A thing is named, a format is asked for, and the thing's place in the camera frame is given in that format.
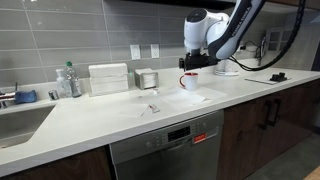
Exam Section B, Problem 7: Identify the plastic bottle with green cap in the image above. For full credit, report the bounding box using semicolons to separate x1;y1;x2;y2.
65;60;83;99

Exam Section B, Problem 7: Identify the thin white straw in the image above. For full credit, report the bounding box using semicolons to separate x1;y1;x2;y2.
139;104;150;118

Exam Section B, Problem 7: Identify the black power cord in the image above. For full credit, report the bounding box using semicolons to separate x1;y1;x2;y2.
242;39;266;67

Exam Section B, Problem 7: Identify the grey vented wall panel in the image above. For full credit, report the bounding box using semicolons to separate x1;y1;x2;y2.
266;28;291;53

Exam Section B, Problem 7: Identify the dark wood door with logo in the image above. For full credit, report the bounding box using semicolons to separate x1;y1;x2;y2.
216;91;273;180

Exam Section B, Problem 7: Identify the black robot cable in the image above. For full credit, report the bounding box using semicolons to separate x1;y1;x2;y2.
228;0;308;72

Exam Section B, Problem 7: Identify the white round plate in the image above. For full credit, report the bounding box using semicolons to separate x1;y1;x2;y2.
214;69;240;78

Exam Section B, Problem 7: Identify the metal napkin dispenser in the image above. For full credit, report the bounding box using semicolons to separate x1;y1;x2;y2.
134;68;160;91

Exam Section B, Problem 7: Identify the white wall light switch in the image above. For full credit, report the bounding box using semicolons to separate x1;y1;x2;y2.
129;44;142;61

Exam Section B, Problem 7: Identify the white undermount sink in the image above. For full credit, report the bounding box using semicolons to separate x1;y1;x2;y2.
0;104;57;150

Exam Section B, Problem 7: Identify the red dishwasher sticker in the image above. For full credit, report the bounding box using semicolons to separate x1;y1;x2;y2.
193;132;208;145

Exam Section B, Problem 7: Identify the wood cabinet under sink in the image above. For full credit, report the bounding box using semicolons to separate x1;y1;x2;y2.
0;145;113;180

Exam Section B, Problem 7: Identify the white wall outlet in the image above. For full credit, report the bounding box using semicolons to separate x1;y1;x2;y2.
150;43;161;60

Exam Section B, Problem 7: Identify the blue sponge cloth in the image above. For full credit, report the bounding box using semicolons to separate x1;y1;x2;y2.
13;89;38;105

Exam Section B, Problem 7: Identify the small metal can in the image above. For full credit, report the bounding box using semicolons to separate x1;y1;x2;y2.
48;89;60;101

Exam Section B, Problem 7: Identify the translucent plastic sheet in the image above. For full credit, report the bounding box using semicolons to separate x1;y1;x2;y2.
196;84;228;103

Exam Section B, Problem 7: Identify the white mug with red handle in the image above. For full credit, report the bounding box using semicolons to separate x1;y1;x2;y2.
179;72;200;92

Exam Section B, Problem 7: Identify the white paper towel stack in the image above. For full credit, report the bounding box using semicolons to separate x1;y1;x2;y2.
88;62;130;97

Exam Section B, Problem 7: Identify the tall paper cup stack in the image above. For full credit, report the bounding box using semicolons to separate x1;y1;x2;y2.
215;59;229;73

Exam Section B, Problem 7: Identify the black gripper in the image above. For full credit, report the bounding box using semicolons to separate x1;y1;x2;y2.
178;53;212;72

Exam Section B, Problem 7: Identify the stainless steel dishwasher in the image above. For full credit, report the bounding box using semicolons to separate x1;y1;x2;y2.
109;109;225;180

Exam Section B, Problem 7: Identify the dark upper cabinet underside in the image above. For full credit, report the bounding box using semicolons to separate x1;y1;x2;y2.
103;0;237;10

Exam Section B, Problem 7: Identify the black cabinet door handle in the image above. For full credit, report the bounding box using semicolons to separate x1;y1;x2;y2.
258;99;272;131
268;98;282;128

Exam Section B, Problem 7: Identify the small red white packet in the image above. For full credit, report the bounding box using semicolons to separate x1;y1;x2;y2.
148;104;161;114

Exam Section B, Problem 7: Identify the black small device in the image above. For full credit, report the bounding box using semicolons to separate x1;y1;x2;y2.
269;72;289;83

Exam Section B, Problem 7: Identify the white paper sheet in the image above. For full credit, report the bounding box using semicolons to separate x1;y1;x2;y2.
159;87;208;110

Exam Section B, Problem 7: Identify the clear soap bottle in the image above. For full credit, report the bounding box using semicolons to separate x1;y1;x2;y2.
55;68;72;99

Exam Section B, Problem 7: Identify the chrome faucet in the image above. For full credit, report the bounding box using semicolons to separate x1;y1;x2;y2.
0;82;19;110

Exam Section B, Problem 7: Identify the plain dark wood cabinet door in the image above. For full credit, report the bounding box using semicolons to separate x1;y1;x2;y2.
256;79;320;168

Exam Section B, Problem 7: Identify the short paper cup stack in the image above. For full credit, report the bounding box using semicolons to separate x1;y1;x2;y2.
227;59;239;73

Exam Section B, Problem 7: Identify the flat white board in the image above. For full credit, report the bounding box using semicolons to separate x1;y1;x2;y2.
244;75;292;86

